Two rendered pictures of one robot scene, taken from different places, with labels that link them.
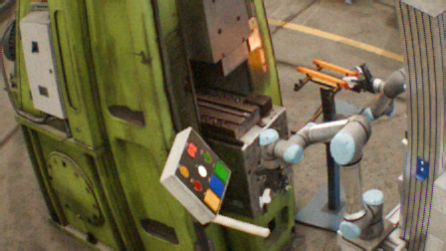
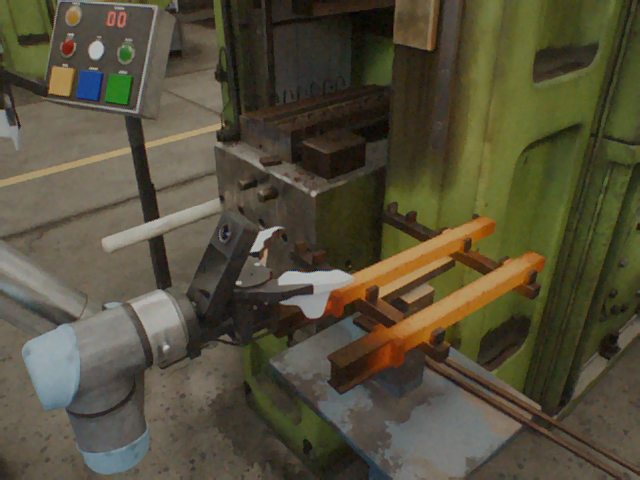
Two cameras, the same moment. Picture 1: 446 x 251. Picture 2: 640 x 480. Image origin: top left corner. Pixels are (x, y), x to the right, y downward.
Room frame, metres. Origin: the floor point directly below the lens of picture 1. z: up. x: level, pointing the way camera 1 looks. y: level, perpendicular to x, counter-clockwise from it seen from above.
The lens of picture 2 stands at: (3.76, -1.31, 1.40)
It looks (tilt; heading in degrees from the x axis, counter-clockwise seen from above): 31 degrees down; 97
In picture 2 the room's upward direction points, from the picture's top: straight up
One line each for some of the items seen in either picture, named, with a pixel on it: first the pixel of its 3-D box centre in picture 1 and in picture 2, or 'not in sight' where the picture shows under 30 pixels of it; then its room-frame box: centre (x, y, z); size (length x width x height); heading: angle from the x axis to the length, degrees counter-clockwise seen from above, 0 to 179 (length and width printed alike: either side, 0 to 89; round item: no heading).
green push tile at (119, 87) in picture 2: (220, 172); (120, 89); (3.06, 0.05, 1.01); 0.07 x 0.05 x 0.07; 163
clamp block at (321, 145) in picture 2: (258, 103); (335, 153); (3.65, -0.19, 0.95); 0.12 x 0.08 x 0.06; 48
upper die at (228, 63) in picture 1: (199, 51); not in sight; (3.61, 0.04, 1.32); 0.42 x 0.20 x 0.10; 48
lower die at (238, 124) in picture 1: (211, 114); (331, 115); (3.61, 0.04, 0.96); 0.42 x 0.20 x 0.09; 48
